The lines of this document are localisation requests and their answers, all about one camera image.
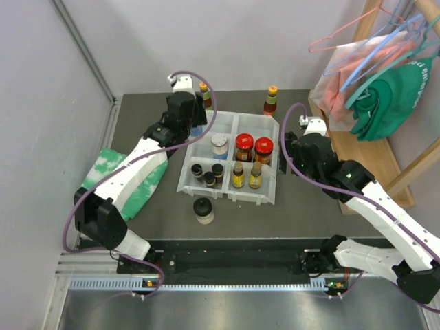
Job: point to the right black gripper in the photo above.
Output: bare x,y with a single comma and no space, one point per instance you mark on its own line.
293,152

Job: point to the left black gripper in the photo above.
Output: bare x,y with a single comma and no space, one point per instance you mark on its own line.
199,110

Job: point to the silver lid salt jar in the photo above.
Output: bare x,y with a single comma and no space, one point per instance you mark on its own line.
196,131
219,144

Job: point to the red lid sauce jar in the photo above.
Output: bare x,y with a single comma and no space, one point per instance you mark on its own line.
244,144
263,149

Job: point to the yellow label brown bottle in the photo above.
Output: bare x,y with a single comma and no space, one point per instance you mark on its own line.
238,175
255,175

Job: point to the black cap pepper bottle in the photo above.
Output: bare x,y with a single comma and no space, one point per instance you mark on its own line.
209,179
197,171

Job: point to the small black cap spice bottle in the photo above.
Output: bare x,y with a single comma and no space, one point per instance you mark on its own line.
218,171

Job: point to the black lid shaker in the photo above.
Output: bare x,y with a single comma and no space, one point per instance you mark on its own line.
204,211

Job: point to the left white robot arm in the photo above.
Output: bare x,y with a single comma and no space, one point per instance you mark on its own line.
101,208

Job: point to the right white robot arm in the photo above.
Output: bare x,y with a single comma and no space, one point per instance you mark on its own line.
411,263

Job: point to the left white organizer tray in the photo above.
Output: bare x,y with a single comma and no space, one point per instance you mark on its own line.
204,154

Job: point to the white organizer tray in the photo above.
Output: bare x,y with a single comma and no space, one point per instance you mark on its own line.
204,154
258,126

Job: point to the left orange cap sauce bottle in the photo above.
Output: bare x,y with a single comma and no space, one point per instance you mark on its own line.
207,100

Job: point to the orange cap sauce bottle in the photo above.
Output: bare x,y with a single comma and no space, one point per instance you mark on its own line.
270,104
207,100

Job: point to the right white organizer tray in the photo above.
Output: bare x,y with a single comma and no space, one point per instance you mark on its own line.
258,126

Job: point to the right orange cap sauce bottle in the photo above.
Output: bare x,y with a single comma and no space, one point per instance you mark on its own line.
270,104

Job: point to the wooden clothes rack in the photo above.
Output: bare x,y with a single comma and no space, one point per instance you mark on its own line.
378,156

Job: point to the green white cloth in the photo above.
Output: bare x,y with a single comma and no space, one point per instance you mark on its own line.
108,160

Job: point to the green garment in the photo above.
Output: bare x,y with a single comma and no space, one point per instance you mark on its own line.
391,99

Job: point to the pink white garment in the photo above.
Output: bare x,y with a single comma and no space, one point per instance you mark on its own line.
332,102

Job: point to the pink hanger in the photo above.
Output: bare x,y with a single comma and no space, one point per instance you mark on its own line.
343,29

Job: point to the blue hanger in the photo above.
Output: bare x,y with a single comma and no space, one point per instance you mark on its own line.
351,62

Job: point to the teal hanger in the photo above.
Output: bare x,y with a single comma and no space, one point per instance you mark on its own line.
361,91

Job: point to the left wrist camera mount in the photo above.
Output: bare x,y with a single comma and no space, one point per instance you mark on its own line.
181,83

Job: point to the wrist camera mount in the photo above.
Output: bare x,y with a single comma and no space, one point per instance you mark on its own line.
312,125
181,83

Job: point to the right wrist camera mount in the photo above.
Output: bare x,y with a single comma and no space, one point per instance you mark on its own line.
312,125

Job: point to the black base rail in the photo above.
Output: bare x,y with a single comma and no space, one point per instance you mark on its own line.
272,261

